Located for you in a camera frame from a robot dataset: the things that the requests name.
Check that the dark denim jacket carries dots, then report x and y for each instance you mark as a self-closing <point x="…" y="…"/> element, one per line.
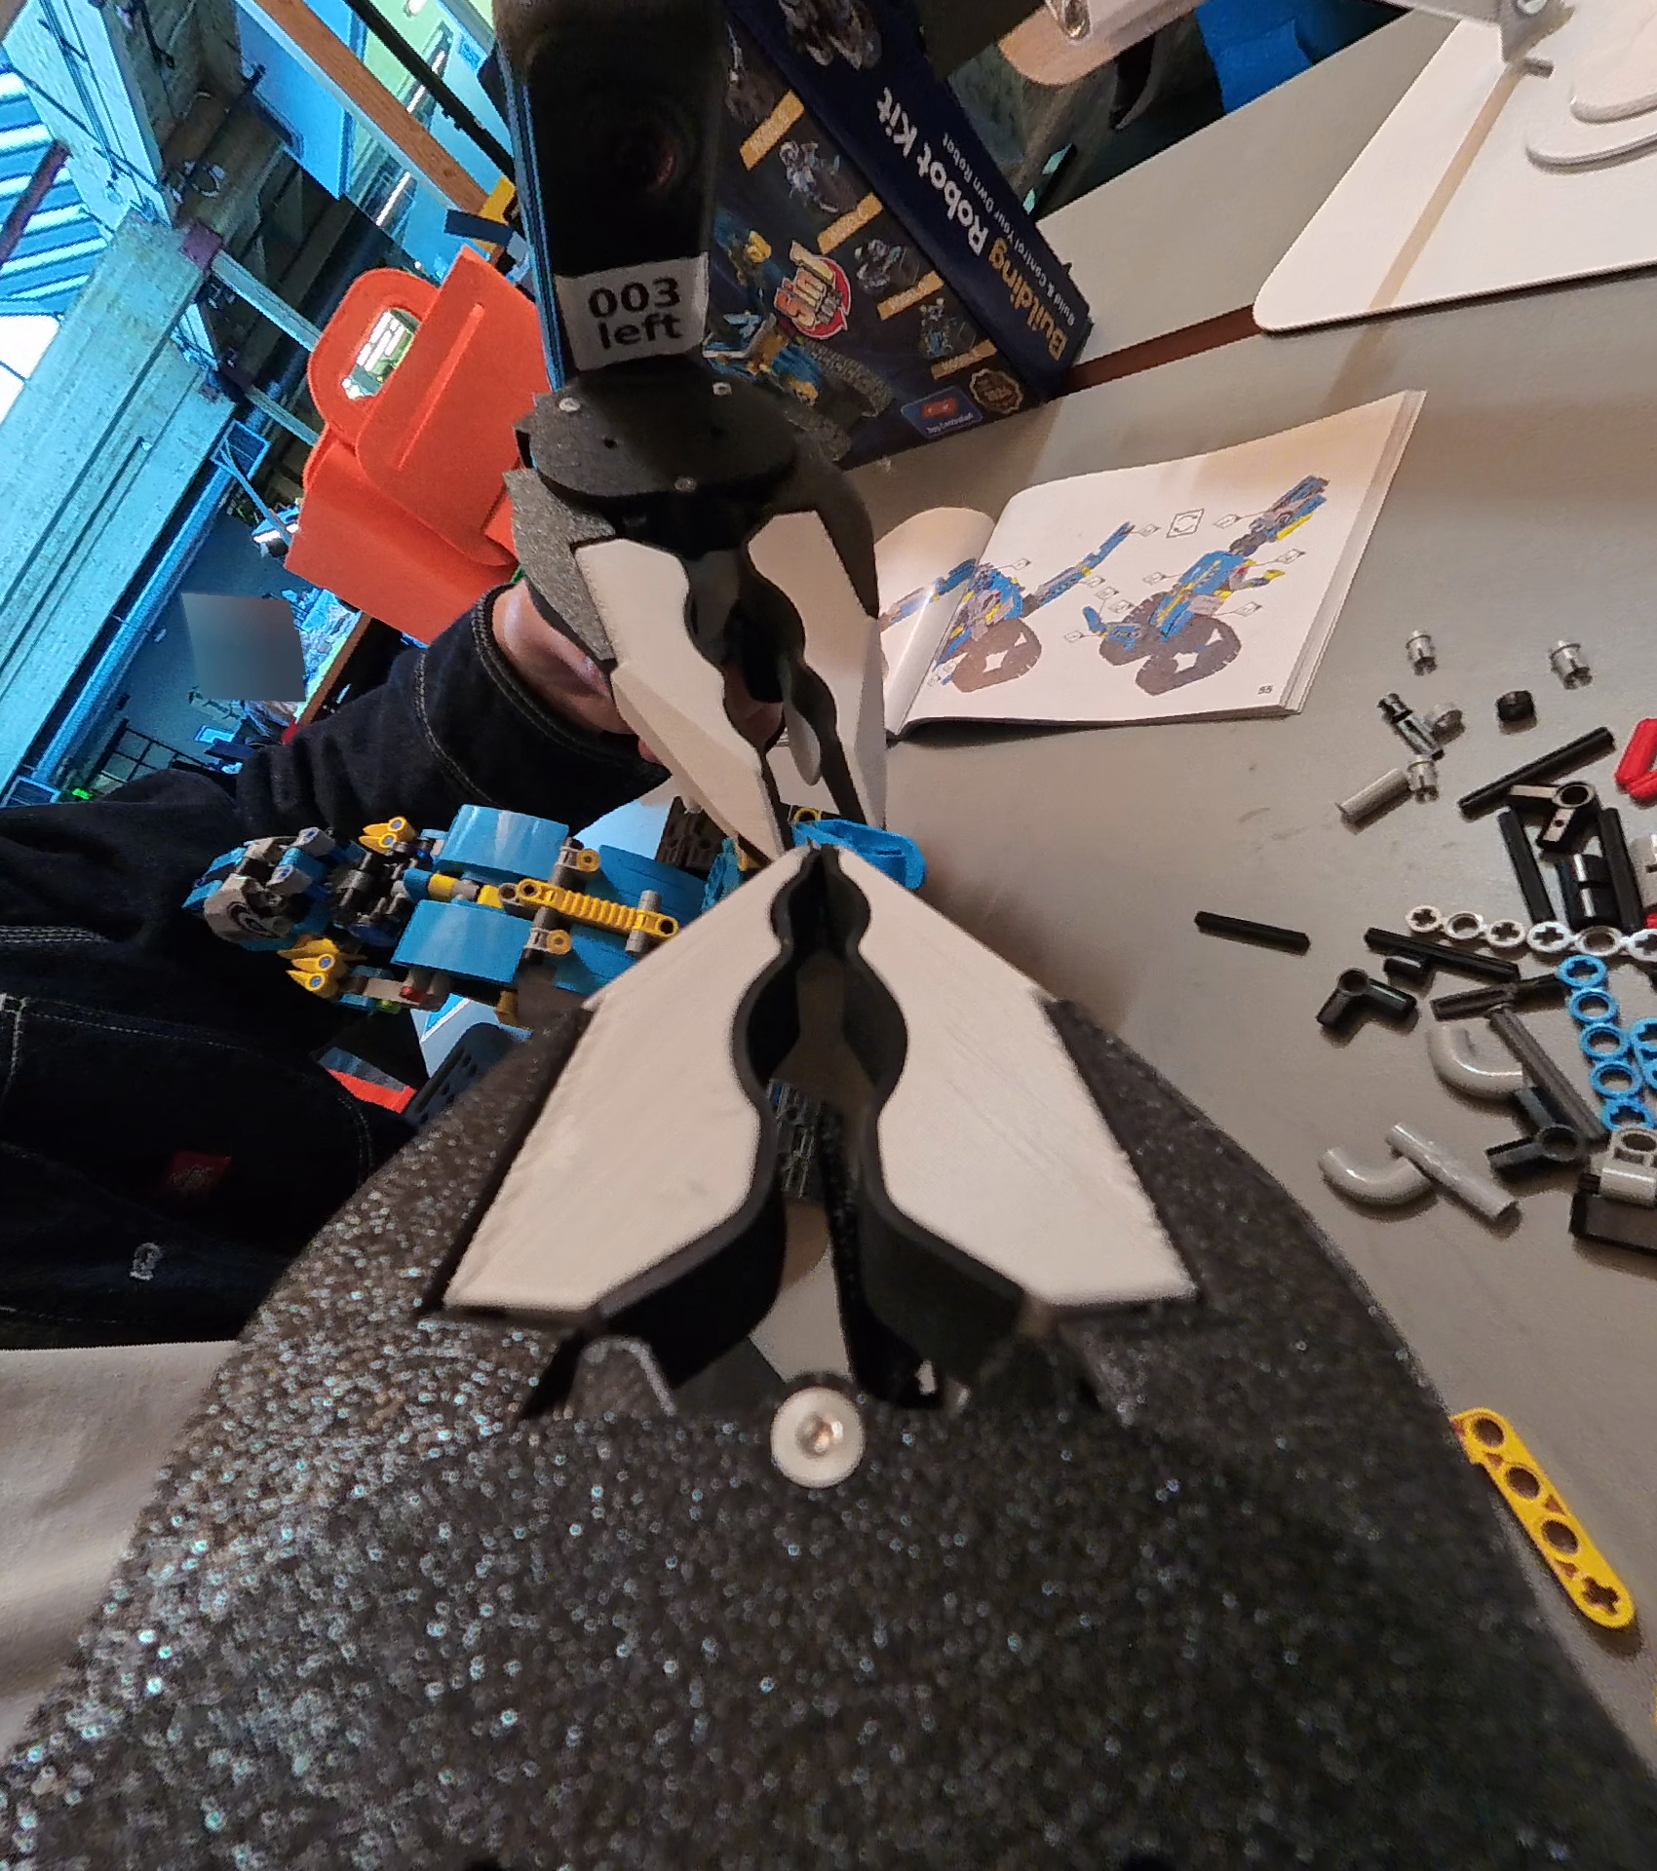
<point x="68" y="1023"/>

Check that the person's left forearm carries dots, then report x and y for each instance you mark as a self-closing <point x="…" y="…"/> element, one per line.
<point x="448" y="730"/>

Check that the white shirt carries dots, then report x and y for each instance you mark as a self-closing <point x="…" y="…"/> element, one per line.
<point x="10" y="1533"/>

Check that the pile of small brick parts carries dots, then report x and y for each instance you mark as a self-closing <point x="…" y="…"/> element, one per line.
<point x="1602" y="994"/>

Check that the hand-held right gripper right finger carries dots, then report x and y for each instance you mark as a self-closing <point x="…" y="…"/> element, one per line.
<point x="1017" y="1153"/>

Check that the blue brick robot arm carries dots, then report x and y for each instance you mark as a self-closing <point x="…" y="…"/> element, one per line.
<point x="865" y="849"/>

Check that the blue toy brick robot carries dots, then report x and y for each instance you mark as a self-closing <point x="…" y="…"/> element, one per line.
<point x="477" y="906"/>

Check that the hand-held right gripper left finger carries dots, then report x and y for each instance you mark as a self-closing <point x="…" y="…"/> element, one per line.
<point x="594" y="1169"/>

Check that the person's left hand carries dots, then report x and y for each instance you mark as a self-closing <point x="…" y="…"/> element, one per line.
<point x="573" y="680"/>

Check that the open instruction booklet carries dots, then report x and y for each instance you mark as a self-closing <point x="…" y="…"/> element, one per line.
<point x="1179" y="584"/>

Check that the black axle rod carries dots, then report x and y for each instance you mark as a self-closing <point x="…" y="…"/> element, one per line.
<point x="1251" y="931"/>

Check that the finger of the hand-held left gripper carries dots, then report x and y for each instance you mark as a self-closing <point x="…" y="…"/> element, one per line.
<point x="690" y="701"/>
<point x="836" y="643"/>

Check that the dark blue toy box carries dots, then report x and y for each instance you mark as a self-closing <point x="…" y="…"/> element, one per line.
<point x="887" y="263"/>

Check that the white desk lamp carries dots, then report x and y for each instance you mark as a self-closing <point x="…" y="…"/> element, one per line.
<point x="1501" y="175"/>

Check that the grey desk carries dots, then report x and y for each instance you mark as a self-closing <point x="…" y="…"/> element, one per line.
<point x="1281" y="1169"/>

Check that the orange plastic bin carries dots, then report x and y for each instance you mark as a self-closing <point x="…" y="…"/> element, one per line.
<point x="403" y="438"/>

